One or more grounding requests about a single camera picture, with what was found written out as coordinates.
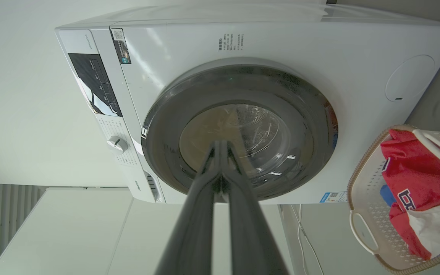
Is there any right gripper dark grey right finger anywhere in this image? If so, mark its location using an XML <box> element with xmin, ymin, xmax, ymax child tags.
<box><xmin>222</xmin><ymin>141</ymin><xmax>290</xmax><ymax>275</ymax></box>

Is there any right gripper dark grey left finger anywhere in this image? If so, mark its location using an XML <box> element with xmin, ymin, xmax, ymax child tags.
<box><xmin>154</xmin><ymin>141</ymin><xmax>223</xmax><ymax>275</ymax></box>

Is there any washer door glass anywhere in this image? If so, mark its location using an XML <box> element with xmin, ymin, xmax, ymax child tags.
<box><xmin>141</xmin><ymin>57</ymin><xmax>338</xmax><ymax>202</ymax></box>

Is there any white front-load washing machine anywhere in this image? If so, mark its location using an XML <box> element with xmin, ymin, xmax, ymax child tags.
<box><xmin>55</xmin><ymin>4</ymin><xmax>440</xmax><ymax>205</ymax></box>

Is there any blue energy label sticker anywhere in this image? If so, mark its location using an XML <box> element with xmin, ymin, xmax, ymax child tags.
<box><xmin>319</xmin><ymin>191</ymin><xmax>347</xmax><ymax>204</ymax></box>

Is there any stainless steel drum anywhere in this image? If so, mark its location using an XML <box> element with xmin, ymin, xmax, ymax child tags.
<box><xmin>179</xmin><ymin>104</ymin><xmax>291</xmax><ymax>178</ymax></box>

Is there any white control knob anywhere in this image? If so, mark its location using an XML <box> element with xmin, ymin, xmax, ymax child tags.
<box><xmin>107</xmin><ymin>136</ymin><xmax>129</xmax><ymax>154</ymax></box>

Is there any white cabinet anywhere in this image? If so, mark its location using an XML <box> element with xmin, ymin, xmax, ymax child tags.
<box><xmin>0</xmin><ymin>187</ymin><xmax>295</xmax><ymax>275</ymax></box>

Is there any white perforated laundry basket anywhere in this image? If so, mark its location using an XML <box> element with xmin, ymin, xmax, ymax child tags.
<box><xmin>347</xmin><ymin>124</ymin><xmax>440</xmax><ymax>275</ymax></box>

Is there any blue garment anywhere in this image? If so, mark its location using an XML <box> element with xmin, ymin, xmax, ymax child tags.
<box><xmin>380</xmin><ymin>184</ymin><xmax>397</xmax><ymax>207</ymax></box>

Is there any black control display panel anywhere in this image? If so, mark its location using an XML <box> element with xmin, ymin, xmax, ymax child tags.
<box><xmin>68</xmin><ymin>53</ymin><xmax>123</xmax><ymax>117</ymax></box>

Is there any red sports jersey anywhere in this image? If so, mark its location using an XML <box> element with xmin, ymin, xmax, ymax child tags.
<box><xmin>380</xmin><ymin>129</ymin><xmax>440</xmax><ymax>261</ymax></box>

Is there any printed text label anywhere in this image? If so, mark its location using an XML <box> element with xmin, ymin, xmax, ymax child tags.
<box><xmin>218</xmin><ymin>34</ymin><xmax>245</xmax><ymax>52</ymax></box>

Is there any white garment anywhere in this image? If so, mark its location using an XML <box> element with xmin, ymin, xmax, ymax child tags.
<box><xmin>407</xmin><ymin>201</ymin><xmax>440</xmax><ymax>260</ymax></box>

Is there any black QR code sticker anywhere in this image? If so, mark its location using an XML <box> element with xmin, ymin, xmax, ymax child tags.
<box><xmin>111</xmin><ymin>28</ymin><xmax>132</xmax><ymax>65</ymax></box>

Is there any round white filter cover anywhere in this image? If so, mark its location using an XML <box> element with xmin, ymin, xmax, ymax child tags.
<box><xmin>385</xmin><ymin>55</ymin><xmax>436</xmax><ymax>102</ymax></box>

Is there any thin white power cable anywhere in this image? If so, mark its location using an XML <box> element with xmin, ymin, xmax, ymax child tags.
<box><xmin>290</xmin><ymin>204</ymin><xmax>324</xmax><ymax>275</ymax></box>

